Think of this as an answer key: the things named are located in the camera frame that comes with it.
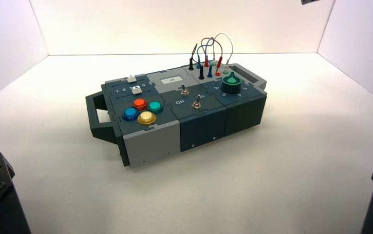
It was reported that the white jumper cable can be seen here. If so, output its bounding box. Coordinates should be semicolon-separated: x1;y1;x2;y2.
211;33;234;75

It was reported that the red jumper cable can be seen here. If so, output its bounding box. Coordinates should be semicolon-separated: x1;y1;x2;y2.
201;38;224;77

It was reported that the green rotary knob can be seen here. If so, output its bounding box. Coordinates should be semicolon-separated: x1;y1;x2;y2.
223;72;242;94

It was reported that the yellow push button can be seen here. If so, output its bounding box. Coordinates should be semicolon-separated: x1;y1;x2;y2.
137;111;157;125

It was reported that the small white display window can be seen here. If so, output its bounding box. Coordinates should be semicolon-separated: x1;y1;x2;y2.
161;77;183;85

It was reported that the dark teal grey control box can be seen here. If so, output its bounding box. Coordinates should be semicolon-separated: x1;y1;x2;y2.
85;63;268;168

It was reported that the black jumper cable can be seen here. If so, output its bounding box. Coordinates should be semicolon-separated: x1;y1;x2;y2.
188;42;205;80

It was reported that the teal push button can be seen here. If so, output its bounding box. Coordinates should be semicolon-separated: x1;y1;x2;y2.
148;101;164;114

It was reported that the blue push button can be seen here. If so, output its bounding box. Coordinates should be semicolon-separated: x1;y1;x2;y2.
122;108;140;121

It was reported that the orange push button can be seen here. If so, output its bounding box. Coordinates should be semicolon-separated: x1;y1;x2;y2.
131;98;148;111

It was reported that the blue jumper cable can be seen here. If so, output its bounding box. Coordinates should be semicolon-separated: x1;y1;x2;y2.
196;37;214;79

